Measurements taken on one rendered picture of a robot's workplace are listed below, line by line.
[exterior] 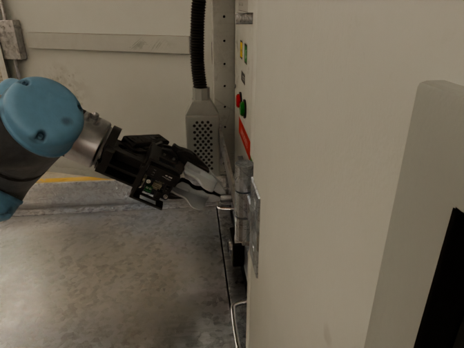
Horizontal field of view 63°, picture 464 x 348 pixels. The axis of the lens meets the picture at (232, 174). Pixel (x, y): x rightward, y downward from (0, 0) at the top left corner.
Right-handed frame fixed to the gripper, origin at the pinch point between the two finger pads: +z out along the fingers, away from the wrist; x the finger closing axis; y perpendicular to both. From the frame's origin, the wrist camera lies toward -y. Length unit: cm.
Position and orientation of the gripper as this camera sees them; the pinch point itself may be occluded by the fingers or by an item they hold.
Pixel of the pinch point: (218, 192)
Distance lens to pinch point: 64.8
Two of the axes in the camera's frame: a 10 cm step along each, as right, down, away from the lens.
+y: 1.2, 4.2, -9.0
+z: 8.6, 4.1, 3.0
